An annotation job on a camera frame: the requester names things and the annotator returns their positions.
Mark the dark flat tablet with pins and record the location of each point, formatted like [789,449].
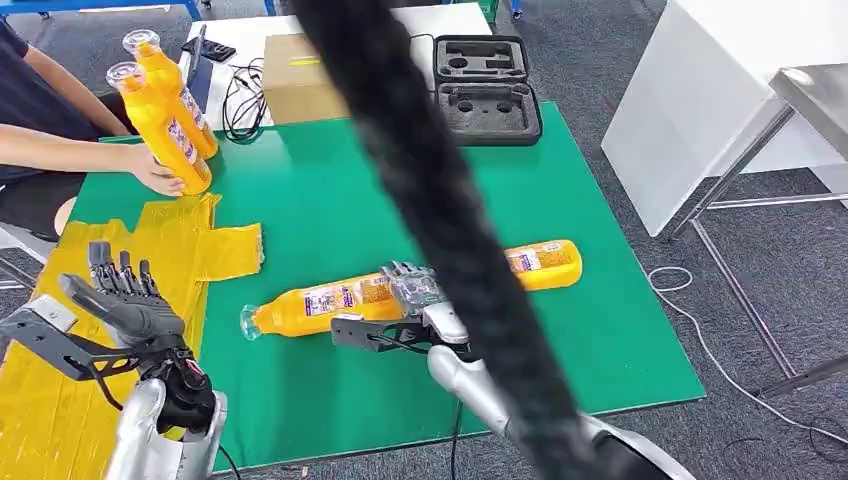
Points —
[200,79]

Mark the orange drink bottle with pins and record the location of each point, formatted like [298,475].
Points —
[298,311]
[156,126]
[169,79]
[550,265]

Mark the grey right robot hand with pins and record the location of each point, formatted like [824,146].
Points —
[417,288]

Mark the green table mat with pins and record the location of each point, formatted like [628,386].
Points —
[318,212]

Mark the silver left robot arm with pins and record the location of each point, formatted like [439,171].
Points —
[142,430]

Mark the white cabinet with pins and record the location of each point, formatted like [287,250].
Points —
[696,99]

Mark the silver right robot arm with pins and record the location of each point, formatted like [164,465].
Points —
[464,384]

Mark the black foam tool case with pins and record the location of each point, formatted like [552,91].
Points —
[487,99]

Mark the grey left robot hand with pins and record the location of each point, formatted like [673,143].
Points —
[139,314]

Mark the green plastic crate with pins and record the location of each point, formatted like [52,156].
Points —
[489,8]

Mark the black left camera bracket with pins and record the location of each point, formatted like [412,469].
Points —
[46,351]

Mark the black remote control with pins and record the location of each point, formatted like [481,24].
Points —
[210,50]

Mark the person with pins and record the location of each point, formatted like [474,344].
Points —
[33,93]

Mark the black right camera bracket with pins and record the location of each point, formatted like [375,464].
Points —
[397,331]

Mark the dark right wrist camera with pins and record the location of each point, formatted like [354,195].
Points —
[350,332]

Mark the white table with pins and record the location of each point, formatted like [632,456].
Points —
[457,20]

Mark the blue metal frame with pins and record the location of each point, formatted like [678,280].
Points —
[99,5]

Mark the person's right hand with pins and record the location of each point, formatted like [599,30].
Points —
[152,172]

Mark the steel frame table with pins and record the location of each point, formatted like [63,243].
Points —
[818,99]

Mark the brown cardboard box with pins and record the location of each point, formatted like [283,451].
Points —
[291,86]

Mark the black camera bracket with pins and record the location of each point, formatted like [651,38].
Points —
[46,351]
[397,331]

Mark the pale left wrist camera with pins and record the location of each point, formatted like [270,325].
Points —
[53,311]

